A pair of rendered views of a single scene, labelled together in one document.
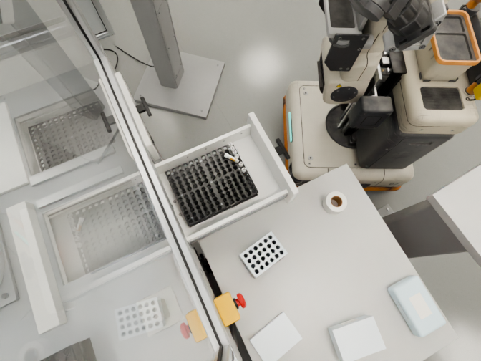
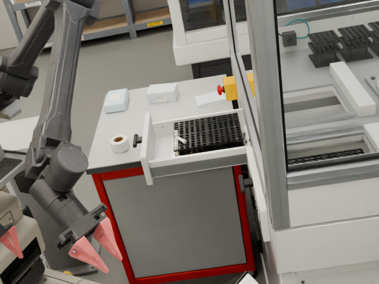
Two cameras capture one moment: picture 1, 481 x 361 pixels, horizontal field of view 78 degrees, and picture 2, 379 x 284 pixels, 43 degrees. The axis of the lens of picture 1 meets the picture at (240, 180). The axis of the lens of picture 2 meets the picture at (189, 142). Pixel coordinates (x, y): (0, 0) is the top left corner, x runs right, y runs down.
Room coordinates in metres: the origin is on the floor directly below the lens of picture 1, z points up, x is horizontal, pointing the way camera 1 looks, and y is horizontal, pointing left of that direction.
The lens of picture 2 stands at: (1.40, 0.83, 1.71)
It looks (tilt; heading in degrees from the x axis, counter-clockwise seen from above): 32 degrees down; 216
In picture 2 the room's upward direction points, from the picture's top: 11 degrees counter-clockwise
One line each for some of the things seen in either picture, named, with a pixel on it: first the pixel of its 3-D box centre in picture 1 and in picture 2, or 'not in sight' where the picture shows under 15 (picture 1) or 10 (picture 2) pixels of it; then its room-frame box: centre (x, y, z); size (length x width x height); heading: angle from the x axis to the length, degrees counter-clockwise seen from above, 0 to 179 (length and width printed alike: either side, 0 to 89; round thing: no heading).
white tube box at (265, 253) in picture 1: (263, 254); not in sight; (0.08, -0.09, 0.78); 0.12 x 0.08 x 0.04; 131
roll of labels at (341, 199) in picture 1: (334, 203); (119, 143); (0.26, -0.32, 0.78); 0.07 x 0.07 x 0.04
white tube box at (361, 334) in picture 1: (355, 337); (162, 93); (-0.13, -0.37, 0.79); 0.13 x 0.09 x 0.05; 112
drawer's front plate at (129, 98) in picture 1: (137, 116); (257, 190); (0.47, 0.35, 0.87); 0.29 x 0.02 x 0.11; 31
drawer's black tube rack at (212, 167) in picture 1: (212, 185); (208, 138); (0.26, 0.08, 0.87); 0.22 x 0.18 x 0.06; 121
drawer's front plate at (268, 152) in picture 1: (270, 157); (149, 146); (0.37, -0.09, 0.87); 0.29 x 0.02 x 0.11; 31
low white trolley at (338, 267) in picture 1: (297, 283); (180, 186); (0.00, -0.28, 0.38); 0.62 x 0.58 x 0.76; 31
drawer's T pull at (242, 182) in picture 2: (142, 107); (246, 183); (0.48, 0.33, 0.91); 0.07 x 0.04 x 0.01; 31
